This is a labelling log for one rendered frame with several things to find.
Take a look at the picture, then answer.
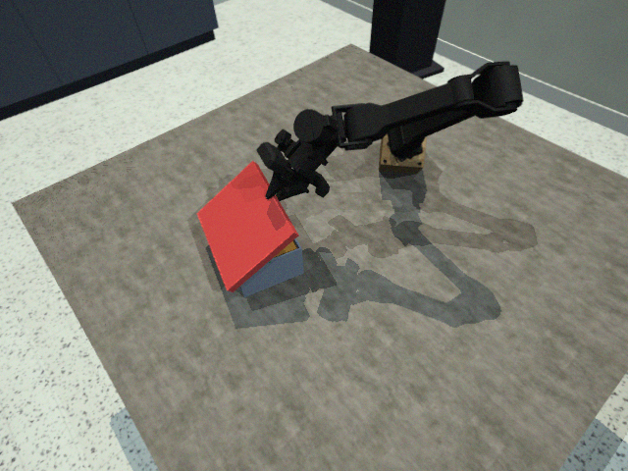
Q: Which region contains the red lid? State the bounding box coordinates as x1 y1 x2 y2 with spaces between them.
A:
197 161 298 291

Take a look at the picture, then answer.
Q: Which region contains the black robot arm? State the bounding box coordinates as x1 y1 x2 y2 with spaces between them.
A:
275 61 524 162

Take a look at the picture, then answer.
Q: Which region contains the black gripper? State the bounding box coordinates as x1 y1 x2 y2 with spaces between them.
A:
256 140 330 201

